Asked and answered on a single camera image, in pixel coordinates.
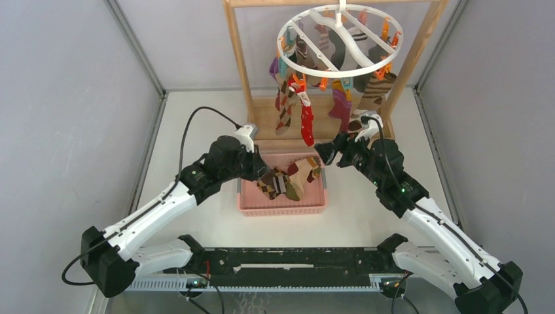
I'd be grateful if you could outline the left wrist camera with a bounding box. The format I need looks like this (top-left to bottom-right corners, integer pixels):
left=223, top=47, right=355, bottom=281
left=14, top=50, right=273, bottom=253
left=234, top=123, right=258, bottom=153

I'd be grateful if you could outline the beige striped sock red heel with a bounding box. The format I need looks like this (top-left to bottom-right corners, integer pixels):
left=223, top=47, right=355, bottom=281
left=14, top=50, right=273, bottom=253
left=285, top=156, right=321, bottom=201

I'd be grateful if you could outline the right camera cable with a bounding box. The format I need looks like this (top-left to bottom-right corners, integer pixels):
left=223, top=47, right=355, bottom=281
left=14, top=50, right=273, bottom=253
left=362, top=114, right=530, bottom=314

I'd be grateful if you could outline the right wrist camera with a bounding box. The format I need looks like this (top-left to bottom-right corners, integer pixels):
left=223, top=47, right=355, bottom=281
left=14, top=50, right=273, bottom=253
left=355, top=111, right=384, bottom=142

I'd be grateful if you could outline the purple orange sock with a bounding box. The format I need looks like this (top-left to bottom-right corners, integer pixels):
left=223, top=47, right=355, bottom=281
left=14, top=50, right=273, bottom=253
left=328, top=80, right=351, bottom=132

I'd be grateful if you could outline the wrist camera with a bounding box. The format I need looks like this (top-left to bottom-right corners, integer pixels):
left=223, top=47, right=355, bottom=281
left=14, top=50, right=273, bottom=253
left=355, top=111, right=384, bottom=142
left=234, top=123, right=258, bottom=153

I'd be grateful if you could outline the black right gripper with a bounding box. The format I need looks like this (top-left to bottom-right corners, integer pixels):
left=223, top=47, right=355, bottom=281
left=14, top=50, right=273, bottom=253
left=314, top=129, right=384, bottom=188

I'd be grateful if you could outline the brown beige striped sock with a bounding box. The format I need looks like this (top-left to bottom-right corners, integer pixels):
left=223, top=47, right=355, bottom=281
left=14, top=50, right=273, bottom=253
left=348, top=72, right=397, bottom=133

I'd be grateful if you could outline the red snowflake sock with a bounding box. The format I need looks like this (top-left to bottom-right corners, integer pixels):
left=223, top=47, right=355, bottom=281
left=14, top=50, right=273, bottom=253
left=289, top=79, right=315, bottom=147

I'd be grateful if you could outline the wooden hanger rack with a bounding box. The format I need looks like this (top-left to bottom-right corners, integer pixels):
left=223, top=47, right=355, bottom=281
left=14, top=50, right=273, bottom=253
left=223, top=1, right=448, bottom=151

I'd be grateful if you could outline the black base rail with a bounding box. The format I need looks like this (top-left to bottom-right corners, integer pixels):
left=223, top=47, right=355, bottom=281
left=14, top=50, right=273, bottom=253
left=163, top=234, right=408, bottom=288

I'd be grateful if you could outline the brown yellow argyle sock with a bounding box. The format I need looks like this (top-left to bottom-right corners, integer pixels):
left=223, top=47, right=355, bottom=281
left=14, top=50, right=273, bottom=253
left=256, top=169, right=291, bottom=201

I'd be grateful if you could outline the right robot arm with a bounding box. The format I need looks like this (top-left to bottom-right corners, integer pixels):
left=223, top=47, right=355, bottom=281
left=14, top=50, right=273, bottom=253
left=315, top=133, right=523, bottom=313

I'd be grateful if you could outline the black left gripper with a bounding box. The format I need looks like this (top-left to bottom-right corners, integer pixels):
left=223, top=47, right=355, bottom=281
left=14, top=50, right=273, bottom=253
left=220, top=143, right=270, bottom=183

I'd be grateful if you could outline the left camera cable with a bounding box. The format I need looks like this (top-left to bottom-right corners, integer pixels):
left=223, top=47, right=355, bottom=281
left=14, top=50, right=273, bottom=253
left=61, top=106, right=242, bottom=287

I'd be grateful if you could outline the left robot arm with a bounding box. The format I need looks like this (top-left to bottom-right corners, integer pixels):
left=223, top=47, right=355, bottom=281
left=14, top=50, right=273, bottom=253
left=79, top=135, right=270, bottom=298

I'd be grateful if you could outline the camera cable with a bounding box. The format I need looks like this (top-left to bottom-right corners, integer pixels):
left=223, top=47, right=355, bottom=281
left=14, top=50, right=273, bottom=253
left=61, top=106, right=242, bottom=287
left=362, top=114, right=530, bottom=314

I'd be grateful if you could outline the tan brown argyle sock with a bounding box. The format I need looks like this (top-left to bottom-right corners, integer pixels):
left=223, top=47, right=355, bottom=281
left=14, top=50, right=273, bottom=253
left=275, top=75, right=296, bottom=136

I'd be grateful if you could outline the white round clip hanger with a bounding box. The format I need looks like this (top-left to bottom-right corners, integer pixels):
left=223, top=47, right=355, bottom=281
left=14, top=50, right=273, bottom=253
left=276, top=1, right=404, bottom=79

